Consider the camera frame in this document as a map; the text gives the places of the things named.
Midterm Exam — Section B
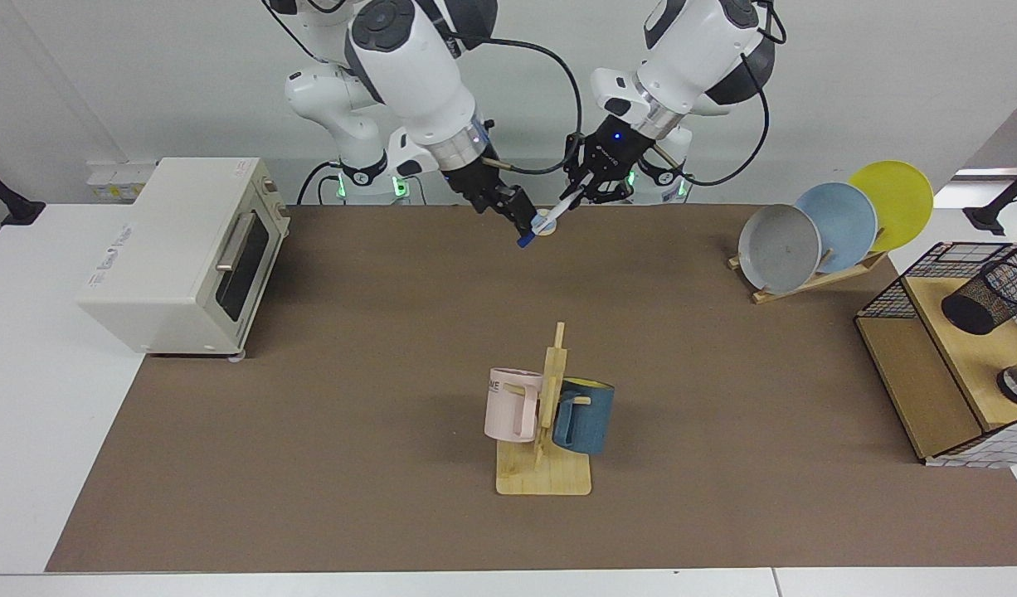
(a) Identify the white marker with blue cap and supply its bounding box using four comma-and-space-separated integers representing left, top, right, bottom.
517, 172, 595, 250

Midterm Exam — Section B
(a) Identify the black mesh pen holder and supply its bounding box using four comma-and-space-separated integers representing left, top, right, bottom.
941, 246, 1017, 336

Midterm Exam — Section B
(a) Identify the pink cup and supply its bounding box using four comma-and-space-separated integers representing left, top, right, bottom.
484, 367, 544, 444

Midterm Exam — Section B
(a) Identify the grey plate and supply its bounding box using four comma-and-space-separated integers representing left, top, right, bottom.
738, 204, 823, 295

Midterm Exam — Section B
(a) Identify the dark blue cup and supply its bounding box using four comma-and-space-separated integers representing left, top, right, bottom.
552, 377, 616, 455

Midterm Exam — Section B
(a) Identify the wooden plate rack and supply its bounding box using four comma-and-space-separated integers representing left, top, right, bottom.
727, 249, 888, 304

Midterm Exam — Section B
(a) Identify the light blue plate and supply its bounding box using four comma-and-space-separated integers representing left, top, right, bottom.
795, 182, 878, 274

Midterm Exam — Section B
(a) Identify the wooden cup stand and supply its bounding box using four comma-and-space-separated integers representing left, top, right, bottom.
496, 322, 593, 497

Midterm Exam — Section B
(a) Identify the yellow plate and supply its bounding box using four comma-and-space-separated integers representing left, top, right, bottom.
847, 160, 935, 253

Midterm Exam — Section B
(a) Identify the brown table cloth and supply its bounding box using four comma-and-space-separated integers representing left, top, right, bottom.
46, 204, 1017, 573

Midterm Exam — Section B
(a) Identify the pale toaster oven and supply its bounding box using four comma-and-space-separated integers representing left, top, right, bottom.
75, 158, 292, 359

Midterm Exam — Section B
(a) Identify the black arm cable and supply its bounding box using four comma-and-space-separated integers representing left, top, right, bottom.
651, 0, 787, 187
260, 0, 584, 177

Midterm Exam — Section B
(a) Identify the black base cable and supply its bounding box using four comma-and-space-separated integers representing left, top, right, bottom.
297, 160, 344, 206

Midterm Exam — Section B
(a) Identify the white wall socket strip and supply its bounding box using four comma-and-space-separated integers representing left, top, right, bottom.
87, 161, 158, 204

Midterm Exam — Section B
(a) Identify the wire basket with wooden floor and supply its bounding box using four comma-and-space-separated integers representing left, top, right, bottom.
855, 240, 1017, 469

